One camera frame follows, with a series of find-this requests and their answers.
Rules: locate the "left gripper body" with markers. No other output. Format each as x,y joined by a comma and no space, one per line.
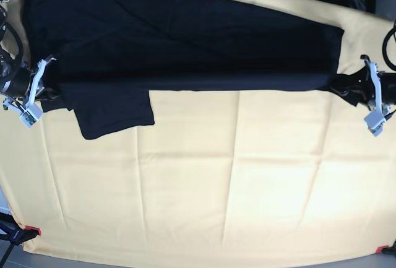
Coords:
358,87

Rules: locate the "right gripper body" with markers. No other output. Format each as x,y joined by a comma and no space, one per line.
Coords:
18,84

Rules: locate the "dark navy T-shirt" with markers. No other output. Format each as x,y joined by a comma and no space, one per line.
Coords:
110,54

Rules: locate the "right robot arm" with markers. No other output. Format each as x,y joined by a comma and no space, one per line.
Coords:
12,56

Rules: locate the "red blue clamp left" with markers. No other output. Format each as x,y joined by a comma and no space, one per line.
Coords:
14,234

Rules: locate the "red clamp right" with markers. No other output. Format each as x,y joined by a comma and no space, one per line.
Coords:
388,250

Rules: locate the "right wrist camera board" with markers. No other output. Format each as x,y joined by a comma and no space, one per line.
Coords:
31,115

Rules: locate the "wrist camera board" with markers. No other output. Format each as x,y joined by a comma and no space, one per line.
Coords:
31,115
375,121

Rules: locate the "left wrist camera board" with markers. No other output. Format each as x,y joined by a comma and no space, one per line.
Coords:
375,121

